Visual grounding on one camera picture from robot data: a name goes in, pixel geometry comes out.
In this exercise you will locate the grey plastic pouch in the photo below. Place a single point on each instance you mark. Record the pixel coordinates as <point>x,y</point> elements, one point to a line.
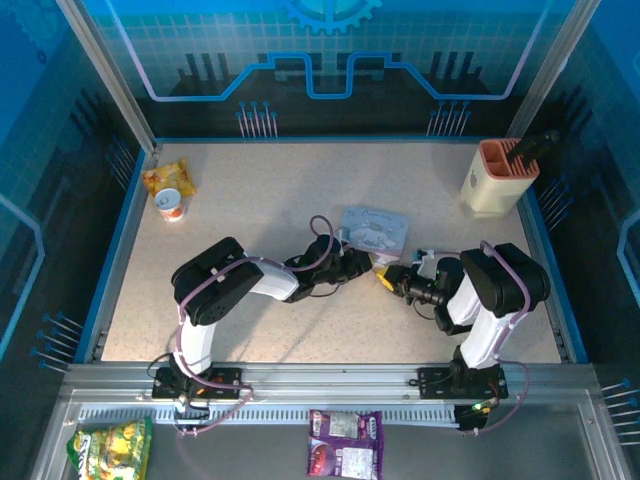
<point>375,230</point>

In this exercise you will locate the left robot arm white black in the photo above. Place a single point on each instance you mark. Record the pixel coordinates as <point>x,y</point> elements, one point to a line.
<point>272,280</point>

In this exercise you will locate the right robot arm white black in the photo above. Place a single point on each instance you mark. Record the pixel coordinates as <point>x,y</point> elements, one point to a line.
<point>482,330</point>

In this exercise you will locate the cream utensil holder orange insert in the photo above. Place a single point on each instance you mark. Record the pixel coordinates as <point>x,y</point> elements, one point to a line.
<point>492,195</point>

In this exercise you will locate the purple snack bag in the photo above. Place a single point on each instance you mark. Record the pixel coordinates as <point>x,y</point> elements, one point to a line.
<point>345,445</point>

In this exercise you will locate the small red-white cup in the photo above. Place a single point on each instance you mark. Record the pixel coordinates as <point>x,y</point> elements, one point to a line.
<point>170,205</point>

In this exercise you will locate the yellow snack packet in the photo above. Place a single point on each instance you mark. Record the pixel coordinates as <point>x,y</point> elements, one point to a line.
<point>172,172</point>

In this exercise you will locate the green yellow snack bag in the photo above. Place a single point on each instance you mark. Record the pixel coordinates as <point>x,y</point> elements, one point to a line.
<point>112,447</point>

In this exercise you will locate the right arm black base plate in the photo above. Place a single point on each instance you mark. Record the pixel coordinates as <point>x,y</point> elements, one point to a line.
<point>432,382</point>

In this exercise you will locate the aluminium mounting rail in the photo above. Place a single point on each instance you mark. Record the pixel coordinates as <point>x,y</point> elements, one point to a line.
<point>330,377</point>

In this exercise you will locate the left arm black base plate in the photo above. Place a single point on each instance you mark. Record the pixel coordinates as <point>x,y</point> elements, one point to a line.
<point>225,382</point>

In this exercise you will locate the aluminium frame post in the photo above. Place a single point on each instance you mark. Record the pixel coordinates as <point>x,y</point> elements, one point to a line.
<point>552,65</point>
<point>107,75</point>

